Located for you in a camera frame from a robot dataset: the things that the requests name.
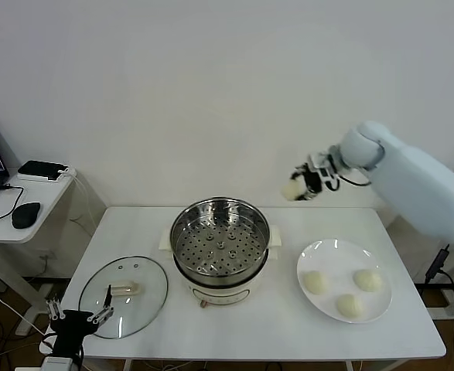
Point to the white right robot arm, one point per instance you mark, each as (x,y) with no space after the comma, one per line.
(404,185)

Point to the white wall socket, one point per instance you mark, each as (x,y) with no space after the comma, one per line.
(46,255)

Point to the perforated stainless steel steamer basket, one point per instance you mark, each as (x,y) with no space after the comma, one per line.
(220,255)

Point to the large white plate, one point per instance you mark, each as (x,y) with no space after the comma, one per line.
(338,263)

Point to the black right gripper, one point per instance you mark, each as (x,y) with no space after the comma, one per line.
(313,183)

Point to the white side table with laptop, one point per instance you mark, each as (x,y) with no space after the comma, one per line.
(2,232)

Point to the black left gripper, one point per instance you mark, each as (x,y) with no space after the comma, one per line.
(74,324)

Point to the black smartphone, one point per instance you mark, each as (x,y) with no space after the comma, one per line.
(40,169)

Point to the black computer mouse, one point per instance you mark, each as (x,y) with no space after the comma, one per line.
(25,214)

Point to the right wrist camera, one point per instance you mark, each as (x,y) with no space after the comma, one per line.
(326,174)

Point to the white steamed baozi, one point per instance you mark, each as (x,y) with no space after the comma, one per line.
(350,306)
(316,283)
(290,190)
(369,280)

